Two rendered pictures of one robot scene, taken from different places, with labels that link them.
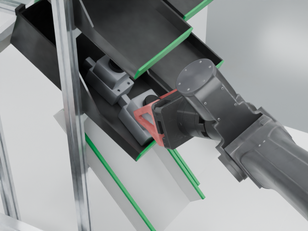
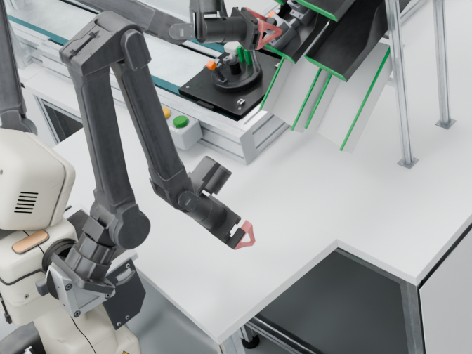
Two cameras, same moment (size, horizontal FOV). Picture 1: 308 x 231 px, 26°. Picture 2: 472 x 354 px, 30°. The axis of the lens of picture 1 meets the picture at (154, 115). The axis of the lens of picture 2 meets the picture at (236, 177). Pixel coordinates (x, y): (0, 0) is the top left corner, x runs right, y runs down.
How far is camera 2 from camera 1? 2.19 m
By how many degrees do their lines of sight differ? 79
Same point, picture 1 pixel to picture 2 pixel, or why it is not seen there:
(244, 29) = not seen: outside the picture
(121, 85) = (297, 12)
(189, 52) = (355, 57)
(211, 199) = (352, 187)
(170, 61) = (343, 47)
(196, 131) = not seen: hidden behind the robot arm
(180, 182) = (305, 116)
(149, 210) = (287, 102)
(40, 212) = not seen: hidden behind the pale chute
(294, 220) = (316, 235)
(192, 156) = (336, 127)
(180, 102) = (239, 15)
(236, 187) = (362, 204)
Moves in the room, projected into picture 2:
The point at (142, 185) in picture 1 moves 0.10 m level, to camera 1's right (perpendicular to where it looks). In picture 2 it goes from (299, 90) to (290, 116)
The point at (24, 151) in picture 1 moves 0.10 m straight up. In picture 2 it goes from (430, 83) to (428, 54)
